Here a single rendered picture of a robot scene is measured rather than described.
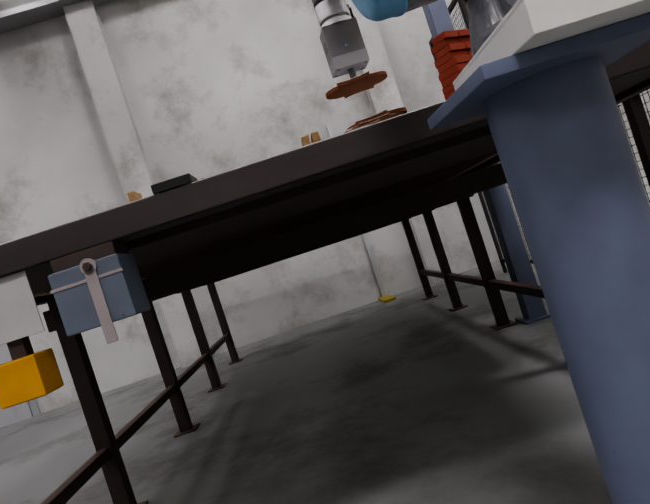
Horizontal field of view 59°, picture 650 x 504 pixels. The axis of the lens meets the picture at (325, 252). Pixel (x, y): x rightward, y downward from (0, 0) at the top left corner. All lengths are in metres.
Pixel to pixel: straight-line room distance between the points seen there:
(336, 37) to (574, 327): 0.85
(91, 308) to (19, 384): 0.19
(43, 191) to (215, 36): 2.47
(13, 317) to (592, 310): 1.00
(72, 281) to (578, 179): 0.87
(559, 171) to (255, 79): 5.82
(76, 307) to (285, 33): 5.74
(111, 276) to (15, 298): 0.20
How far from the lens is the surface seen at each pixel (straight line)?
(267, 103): 6.44
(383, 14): 0.89
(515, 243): 3.23
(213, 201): 1.10
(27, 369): 1.20
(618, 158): 0.86
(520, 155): 0.85
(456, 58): 2.17
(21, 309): 1.22
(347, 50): 1.39
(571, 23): 0.74
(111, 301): 1.13
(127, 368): 6.54
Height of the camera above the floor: 0.72
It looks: level
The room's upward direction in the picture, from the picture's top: 18 degrees counter-clockwise
